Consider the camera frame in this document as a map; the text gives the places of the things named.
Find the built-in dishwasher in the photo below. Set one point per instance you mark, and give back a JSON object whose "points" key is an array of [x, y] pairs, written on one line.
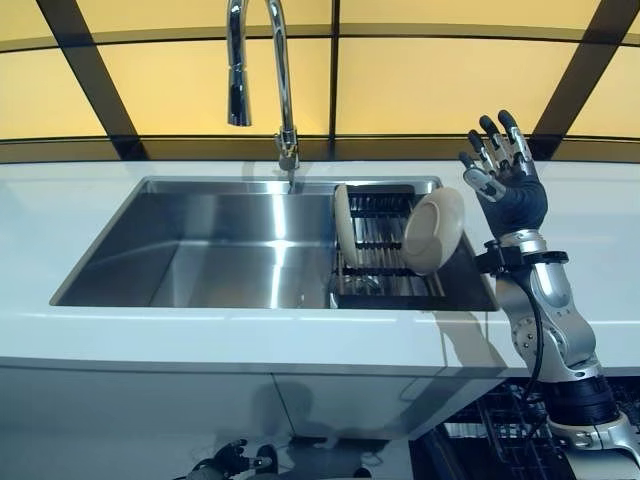
{"points": [[475, 450]]}

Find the chrome gooseneck kitchen faucet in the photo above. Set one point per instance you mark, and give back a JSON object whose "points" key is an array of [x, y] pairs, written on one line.
{"points": [[282, 75]]}

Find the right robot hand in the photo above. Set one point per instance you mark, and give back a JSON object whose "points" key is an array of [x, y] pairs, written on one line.
{"points": [[520, 200]]}

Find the yellow window with dark frame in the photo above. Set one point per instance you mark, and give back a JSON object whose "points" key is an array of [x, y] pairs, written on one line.
{"points": [[425, 70]]}

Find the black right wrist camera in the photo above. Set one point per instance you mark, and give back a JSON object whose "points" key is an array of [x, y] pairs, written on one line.
{"points": [[505, 256]]}

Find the left robot leg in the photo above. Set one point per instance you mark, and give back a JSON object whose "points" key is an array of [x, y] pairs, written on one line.
{"points": [[265, 457]]}

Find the black sink drying rack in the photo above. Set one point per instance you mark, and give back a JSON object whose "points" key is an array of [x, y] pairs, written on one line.
{"points": [[380, 280]]}

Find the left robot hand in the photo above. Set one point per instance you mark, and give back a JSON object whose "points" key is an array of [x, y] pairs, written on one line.
{"points": [[220, 465]]}

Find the stainless steel sink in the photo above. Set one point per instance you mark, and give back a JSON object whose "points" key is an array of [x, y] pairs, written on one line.
{"points": [[225, 240]]}

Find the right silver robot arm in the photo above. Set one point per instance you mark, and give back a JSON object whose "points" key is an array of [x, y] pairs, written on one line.
{"points": [[565, 330]]}

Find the cream plate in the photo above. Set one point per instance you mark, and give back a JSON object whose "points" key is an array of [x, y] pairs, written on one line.
{"points": [[346, 225], [430, 235]]}

